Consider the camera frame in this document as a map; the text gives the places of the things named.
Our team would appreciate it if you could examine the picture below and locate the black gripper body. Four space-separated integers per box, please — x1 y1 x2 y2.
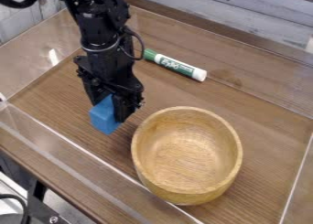
73 46 144 108

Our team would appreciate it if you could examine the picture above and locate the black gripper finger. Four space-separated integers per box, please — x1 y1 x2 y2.
82 80 109 105
112 94 135 123

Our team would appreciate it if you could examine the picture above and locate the blue rectangular block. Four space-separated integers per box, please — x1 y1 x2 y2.
89 95 120 135

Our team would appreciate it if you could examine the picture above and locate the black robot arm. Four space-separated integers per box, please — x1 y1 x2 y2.
0 0 144 123

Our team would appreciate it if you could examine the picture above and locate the brown wooden bowl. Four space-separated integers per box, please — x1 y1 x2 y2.
131 106 243 206

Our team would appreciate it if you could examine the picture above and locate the green white Expo marker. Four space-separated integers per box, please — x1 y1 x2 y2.
143 48 205 82

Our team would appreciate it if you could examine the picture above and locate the black cable loop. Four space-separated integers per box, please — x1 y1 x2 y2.
117 28 147 61

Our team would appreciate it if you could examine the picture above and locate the black equipment with cable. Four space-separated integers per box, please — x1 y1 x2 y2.
0 194 70 224

